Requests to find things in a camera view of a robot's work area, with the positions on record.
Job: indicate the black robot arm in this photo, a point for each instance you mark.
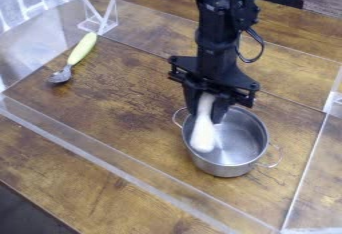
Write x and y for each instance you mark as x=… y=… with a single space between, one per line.
x=224 y=19

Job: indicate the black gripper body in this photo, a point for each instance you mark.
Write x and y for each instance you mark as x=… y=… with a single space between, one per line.
x=212 y=69

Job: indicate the plush mushroom brown cap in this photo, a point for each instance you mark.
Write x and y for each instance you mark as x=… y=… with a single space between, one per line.
x=203 y=134

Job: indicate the spoon with yellow handle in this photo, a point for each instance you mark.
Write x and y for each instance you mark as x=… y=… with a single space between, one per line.
x=77 y=54

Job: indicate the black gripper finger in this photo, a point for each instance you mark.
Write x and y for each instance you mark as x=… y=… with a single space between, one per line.
x=192 y=92
x=221 y=102

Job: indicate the silver metal pot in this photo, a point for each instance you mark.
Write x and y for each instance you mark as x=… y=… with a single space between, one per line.
x=241 y=147

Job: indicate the clear acrylic right panel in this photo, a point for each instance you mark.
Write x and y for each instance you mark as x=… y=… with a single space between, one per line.
x=315 y=209

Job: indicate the clear acrylic front barrier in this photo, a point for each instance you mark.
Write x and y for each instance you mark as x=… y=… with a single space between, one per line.
x=220 y=215

